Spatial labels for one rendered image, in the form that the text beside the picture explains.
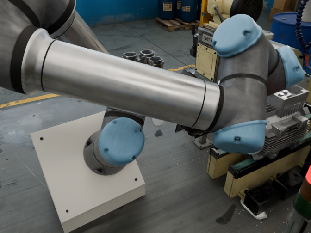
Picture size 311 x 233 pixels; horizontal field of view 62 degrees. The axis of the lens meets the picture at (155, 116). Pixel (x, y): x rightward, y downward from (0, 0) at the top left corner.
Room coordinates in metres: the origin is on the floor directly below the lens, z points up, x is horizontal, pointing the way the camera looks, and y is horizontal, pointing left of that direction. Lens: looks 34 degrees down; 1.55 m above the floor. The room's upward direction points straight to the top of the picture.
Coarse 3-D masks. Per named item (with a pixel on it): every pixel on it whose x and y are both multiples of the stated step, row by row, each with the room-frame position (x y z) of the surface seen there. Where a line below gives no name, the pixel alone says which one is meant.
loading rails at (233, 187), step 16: (304, 144) 0.76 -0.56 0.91; (208, 160) 0.72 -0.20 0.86; (224, 160) 0.71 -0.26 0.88; (240, 160) 0.75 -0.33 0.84; (256, 160) 0.67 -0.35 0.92; (272, 160) 0.68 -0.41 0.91; (288, 160) 0.73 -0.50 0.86; (304, 160) 0.77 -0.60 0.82; (240, 176) 0.61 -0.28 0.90; (256, 176) 0.65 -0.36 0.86; (272, 176) 0.69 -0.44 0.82; (240, 192) 0.61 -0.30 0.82
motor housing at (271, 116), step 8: (272, 112) 0.69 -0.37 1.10; (296, 112) 0.73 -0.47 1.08; (272, 120) 0.68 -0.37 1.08; (280, 120) 0.69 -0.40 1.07; (288, 120) 0.70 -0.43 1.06; (288, 128) 0.67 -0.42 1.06; (296, 128) 0.69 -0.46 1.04; (304, 128) 0.70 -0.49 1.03; (272, 136) 0.63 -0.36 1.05; (288, 136) 0.66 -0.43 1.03; (296, 136) 0.69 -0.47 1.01; (304, 136) 0.71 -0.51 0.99; (264, 144) 0.63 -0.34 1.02; (272, 144) 0.63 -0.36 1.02; (280, 144) 0.65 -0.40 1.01; (288, 144) 0.68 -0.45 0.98; (256, 152) 0.66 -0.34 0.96; (264, 152) 0.63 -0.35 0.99
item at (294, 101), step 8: (288, 88) 0.81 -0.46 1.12; (296, 88) 0.79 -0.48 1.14; (272, 96) 0.73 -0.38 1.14; (280, 96) 0.75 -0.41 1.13; (288, 96) 0.75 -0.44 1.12; (296, 96) 0.72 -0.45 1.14; (304, 96) 0.74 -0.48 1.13; (272, 104) 0.72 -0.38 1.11; (280, 104) 0.70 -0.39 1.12; (288, 104) 0.71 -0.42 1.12; (296, 104) 0.72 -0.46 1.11; (304, 104) 0.75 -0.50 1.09; (280, 112) 0.70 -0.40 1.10; (288, 112) 0.71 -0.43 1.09
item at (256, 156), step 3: (303, 108) 0.73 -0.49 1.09; (306, 108) 0.73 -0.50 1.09; (300, 111) 0.73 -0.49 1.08; (303, 111) 0.73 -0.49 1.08; (306, 111) 0.72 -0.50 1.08; (309, 111) 0.73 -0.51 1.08; (303, 114) 0.72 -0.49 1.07; (306, 114) 0.72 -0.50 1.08; (267, 123) 0.65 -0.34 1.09; (267, 126) 0.64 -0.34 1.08; (270, 126) 0.64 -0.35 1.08; (267, 129) 0.63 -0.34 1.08; (258, 153) 0.65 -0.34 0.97; (252, 156) 0.65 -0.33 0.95; (255, 156) 0.64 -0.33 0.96; (258, 156) 0.64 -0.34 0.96; (261, 156) 0.64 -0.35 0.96; (255, 159) 0.64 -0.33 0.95; (258, 159) 0.63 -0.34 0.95
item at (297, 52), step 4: (272, 44) 1.16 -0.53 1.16; (276, 44) 1.16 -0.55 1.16; (280, 44) 1.16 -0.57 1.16; (276, 48) 1.12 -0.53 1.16; (292, 48) 1.11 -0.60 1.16; (296, 52) 1.11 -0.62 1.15; (300, 52) 1.13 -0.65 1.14; (300, 56) 1.13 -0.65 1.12; (300, 60) 1.13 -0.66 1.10; (300, 64) 1.14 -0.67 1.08
